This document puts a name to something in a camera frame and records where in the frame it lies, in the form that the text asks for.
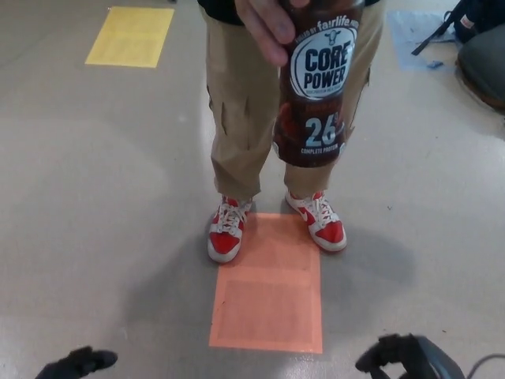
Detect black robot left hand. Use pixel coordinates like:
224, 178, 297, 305
35, 346, 119, 379

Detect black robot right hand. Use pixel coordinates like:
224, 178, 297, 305
354, 332, 467, 379

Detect person's bare right hand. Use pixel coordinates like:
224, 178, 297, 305
235, 0, 297, 66

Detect brown protein shake bottle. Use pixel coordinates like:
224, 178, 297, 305
272, 0, 366, 169

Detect black shirt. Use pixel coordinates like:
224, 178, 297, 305
196, 0, 253, 28

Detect khaki trousers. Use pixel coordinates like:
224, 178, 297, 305
200, 2, 386, 198

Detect yellow floor sheet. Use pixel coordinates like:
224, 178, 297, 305
84, 6, 176, 69

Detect blue floor sheet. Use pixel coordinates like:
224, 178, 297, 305
386, 9, 461, 73

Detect red white sneaker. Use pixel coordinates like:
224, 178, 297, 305
284, 190, 348, 254
207, 194, 254, 265

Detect orange floor sheet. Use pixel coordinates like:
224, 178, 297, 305
208, 212, 324, 355

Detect black backpack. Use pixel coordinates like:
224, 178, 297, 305
411, 0, 505, 56

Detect grey round chair seat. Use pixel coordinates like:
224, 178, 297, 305
454, 32, 505, 116

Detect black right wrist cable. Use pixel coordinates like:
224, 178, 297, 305
466, 352, 505, 379

